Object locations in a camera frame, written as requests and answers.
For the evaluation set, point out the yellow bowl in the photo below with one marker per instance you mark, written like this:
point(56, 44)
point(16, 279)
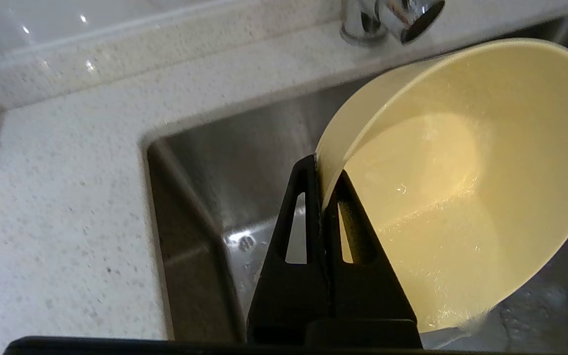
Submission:
point(461, 172)

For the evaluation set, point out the stainless steel sink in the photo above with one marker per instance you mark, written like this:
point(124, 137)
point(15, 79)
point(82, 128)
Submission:
point(205, 197)

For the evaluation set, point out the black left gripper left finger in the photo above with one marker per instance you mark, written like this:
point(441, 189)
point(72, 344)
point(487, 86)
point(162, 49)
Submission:
point(289, 301)

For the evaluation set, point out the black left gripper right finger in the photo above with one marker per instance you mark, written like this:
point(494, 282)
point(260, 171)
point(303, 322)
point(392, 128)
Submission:
point(368, 305)

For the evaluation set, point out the chrome faucet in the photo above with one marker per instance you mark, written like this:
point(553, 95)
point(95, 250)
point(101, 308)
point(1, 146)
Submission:
point(402, 15)

